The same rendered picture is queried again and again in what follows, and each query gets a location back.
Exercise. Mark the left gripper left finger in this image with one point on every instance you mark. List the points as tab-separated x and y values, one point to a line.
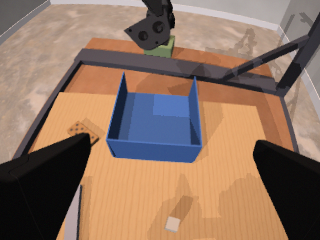
37	189

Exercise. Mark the light grey flat bar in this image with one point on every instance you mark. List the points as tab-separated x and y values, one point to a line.
72	220

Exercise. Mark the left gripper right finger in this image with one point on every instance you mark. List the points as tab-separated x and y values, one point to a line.
293	185

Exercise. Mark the small beige cube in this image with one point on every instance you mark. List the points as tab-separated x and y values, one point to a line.
172	224

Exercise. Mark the light orange flat board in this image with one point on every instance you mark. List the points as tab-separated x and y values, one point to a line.
220	196

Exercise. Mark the orange domino tile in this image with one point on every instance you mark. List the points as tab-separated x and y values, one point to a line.
78	128

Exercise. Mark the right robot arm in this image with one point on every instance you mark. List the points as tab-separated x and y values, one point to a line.
169	8

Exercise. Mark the blue open-top tray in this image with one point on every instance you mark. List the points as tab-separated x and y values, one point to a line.
155	127

